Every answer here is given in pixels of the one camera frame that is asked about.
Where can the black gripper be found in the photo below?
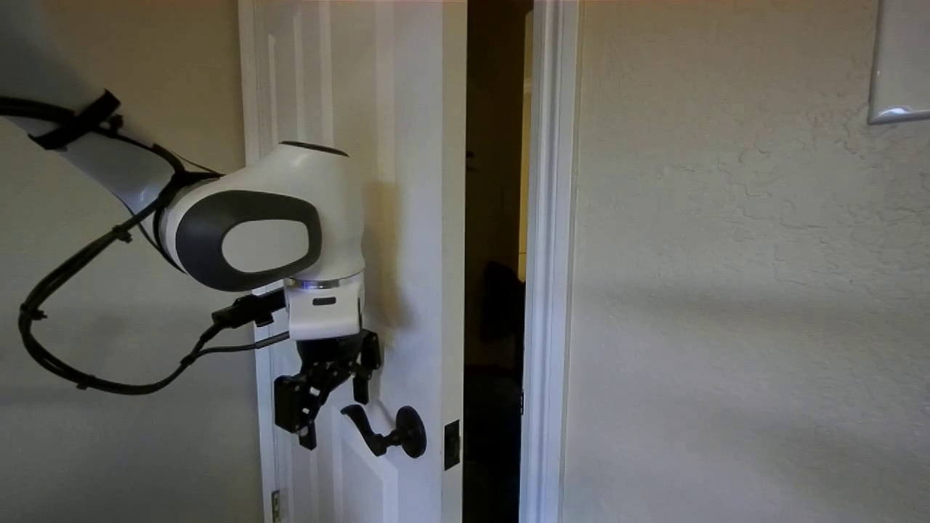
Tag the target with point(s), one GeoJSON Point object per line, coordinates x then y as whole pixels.
{"type": "Point", "coordinates": [327, 362]}

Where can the white panel door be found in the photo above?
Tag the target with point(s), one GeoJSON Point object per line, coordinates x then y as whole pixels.
{"type": "Point", "coordinates": [416, 193]}

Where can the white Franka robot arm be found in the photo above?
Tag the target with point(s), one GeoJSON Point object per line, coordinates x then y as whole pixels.
{"type": "Point", "coordinates": [263, 235]}

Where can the dark door latch plate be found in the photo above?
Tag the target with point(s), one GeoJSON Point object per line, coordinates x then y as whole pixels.
{"type": "Point", "coordinates": [451, 446]}

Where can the door hinge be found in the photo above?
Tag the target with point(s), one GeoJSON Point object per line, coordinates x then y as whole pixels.
{"type": "Point", "coordinates": [273, 505]}

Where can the dark object beyond doorway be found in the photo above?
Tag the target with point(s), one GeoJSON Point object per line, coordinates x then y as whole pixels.
{"type": "Point", "coordinates": [500, 300]}

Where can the white door frame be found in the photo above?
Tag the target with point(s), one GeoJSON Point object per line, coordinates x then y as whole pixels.
{"type": "Point", "coordinates": [548, 290]}

